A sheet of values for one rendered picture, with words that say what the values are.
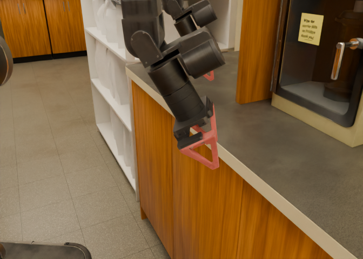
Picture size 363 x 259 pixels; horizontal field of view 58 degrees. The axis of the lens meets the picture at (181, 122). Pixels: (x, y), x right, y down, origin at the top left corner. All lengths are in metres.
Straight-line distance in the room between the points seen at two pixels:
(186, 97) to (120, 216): 1.59
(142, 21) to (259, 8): 0.61
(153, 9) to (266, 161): 0.47
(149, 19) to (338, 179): 0.54
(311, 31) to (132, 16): 0.58
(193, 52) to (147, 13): 0.09
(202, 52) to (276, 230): 0.48
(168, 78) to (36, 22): 5.04
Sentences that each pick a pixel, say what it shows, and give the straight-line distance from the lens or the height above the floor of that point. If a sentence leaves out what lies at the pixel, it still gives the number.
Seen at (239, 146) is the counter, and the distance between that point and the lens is 0.88.
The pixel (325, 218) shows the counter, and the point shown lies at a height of 0.94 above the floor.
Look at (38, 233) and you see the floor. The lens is 2.12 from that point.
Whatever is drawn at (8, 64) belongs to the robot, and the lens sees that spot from 1.05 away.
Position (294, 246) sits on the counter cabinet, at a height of 0.81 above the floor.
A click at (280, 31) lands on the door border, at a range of 1.07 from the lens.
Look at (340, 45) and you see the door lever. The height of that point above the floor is 1.20.
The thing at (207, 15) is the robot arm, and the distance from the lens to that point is 1.03.
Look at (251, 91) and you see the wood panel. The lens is 1.15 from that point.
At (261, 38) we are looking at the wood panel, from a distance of 1.11.
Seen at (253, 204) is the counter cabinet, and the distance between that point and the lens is 0.88.
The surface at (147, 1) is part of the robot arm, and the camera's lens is 0.53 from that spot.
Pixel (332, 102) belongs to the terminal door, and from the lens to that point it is 0.96.
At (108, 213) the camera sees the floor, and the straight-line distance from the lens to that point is 2.13.
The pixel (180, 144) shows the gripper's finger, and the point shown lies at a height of 1.10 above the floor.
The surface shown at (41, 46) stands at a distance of 5.61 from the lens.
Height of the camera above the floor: 1.37
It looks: 26 degrees down
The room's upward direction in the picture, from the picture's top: straight up
